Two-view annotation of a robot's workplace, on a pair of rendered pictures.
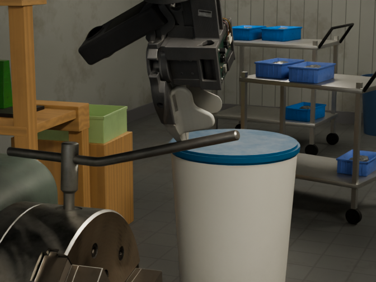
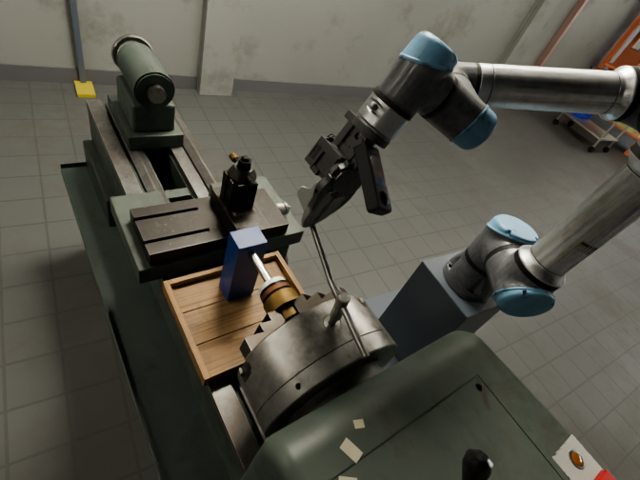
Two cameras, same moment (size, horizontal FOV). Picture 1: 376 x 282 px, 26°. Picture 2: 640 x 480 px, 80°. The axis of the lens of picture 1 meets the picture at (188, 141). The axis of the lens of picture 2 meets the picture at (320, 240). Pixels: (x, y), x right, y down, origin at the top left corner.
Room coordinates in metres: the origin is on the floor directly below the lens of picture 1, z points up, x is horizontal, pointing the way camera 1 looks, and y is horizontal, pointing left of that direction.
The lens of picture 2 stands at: (1.42, 0.24, 1.81)
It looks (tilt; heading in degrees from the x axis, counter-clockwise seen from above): 43 degrees down; 202
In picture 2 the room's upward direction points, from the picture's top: 24 degrees clockwise
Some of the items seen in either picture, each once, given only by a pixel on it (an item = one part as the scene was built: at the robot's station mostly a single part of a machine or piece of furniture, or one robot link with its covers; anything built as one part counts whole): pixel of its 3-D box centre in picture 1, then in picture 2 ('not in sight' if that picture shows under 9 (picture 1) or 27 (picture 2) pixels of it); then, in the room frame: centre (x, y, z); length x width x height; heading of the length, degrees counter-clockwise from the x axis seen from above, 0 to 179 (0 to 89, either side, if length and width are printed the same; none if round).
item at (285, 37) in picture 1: (280, 85); not in sight; (7.01, -0.80, 0.54); 1.14 x 0.67 x 1.07; 66
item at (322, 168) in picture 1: (322, 132); not in sight; (5.19, -0.87, 0.49); 1.04 x 0.62 x 0.98; 48
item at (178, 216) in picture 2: not in sight; (213, 221); (0.80, -0.36, 0.95); 0.43 x 0.18 x 0.04; 162
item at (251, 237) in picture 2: not in sight; (241, 265); (0.88, -0.16, 1.00); 0.08 x 0.06 x 0.23; 162
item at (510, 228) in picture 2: not in sight; (503, 244); (0.48, 0.32, 1.27); 0.13 x 0.12 x 0.14; 35
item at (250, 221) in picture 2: not in sight; (239, 212); (0.75, -0.32, 1.00); 0.20 x 0.10 x 0.05; 72
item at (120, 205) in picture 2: not in sight; (211, 221); (0.77, -0.40, 0.90); 0.53 x 0.30 x 0.06; 162
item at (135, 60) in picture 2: not in sight; (145, 92); (0.62, -0.98, 1.01); 0.30 x 0.20 x 0.29; 72
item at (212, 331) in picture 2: not in sight; (246, 309); (0.90, -0.10, 0.89); 0.36 x 0.30 x 0.04; 162
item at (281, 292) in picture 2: not in sight; (283, 305); (0.94, 0.02, 1.08); 0.09 x 0.09 x 0.09; 72
